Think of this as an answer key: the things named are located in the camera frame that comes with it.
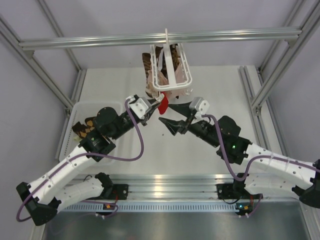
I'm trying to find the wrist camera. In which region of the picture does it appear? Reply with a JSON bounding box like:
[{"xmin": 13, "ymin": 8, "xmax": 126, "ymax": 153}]
[
  {"xmin": 189, "ymin": 97, "xmax": 210, "ymax": 120},
  {"xmin": 125, "ymin": 95, "xmax": 152, "ymax": 120}
]

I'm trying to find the pink sock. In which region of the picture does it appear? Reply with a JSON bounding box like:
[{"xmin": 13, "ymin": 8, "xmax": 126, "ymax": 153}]
[{"xmin": 146, "ymin": 64, "xmax": 193, "ymax": 100}]

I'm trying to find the white plastic sock hanger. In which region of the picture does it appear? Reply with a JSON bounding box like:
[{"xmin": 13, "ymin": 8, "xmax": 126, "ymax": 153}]
[{"xmin": 150, "ymin": 28, "xmax": 193, "ymax": 92}]

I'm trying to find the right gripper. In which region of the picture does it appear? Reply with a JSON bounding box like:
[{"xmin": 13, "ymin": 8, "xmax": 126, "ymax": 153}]
[{"xmin": 160, "ymin": 101, "xmax": 221, "ymax": 148}]

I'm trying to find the brown checkered sock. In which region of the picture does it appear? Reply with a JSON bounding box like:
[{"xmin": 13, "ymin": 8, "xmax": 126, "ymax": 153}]
[
  {"xmin": 71, "ymin": 117, "xmax": 95, "ymax": 139},
  {"xmin": 155, "ymin": 44, "xmax": 181, "ymax": 77}
]

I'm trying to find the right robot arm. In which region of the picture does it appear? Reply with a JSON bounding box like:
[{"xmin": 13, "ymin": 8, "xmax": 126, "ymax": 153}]
[{"xmin": 159, "ymin": 99, "xmax": 320, "ymax": 209}]

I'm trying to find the red sock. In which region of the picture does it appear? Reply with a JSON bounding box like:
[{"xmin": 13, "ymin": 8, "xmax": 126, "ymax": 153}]
[{"xmin": 157, "ymin": 92, "xmax": 169, "ymax": 115}]

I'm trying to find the brown checkered hanging sock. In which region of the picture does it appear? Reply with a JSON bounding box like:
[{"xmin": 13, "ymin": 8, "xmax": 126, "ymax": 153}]
[{"xmin": 155, "ymin": 44, "xmax": 181, "ymax": 77}]

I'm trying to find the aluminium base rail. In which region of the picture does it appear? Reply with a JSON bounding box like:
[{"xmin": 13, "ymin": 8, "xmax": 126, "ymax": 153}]
[{"xmin": 42, "ymin": 173, "xmax": 288, "ymax": 201}]

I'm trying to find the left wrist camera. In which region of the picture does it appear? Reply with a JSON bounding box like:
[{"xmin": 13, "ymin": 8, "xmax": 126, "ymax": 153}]
[{"xmin": 125, "ymin": 95, "xmax": 152, "ymax": 120}]

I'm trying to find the brown striped sock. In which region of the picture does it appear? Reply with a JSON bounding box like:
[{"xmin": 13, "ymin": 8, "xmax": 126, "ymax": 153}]
[{"xmin": 142, "ymin": 52, "xmax": 152, "ymax": 77}]

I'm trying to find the aluminium crossbar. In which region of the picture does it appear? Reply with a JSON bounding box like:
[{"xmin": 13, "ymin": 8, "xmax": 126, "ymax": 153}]
[{"xmin": 19, "ymin": 27, "xmax": 302, "ymax": 51}]

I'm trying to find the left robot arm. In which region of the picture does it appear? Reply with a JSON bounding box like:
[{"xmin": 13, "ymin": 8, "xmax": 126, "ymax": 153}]
[{"xmin": 16, "ymin": 95, "xmax": 161, "ymax": 226}]

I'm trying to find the perforated cable duct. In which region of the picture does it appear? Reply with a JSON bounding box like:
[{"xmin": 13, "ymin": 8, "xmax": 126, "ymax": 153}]
[{"xmin": 64, "ymin": 202, "xmax": 253, "ymax": 213}]

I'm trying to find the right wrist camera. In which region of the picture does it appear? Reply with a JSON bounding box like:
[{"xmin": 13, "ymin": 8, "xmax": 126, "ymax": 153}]
[{"xmin": 189, "ymin": 97, "xmax": 210, "ymax": 120}]

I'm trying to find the white plastic bin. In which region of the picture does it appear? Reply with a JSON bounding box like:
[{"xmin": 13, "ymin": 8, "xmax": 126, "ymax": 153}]
[{"xmin": 58, "ymin": 100, "xmax": 125, "ymax": 162}]

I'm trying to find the cream patterned sock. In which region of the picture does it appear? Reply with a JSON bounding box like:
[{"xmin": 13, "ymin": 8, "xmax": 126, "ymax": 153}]
[{"xmin": 145, "ymin": 82, "xmax": 160, "ymax": 99}]

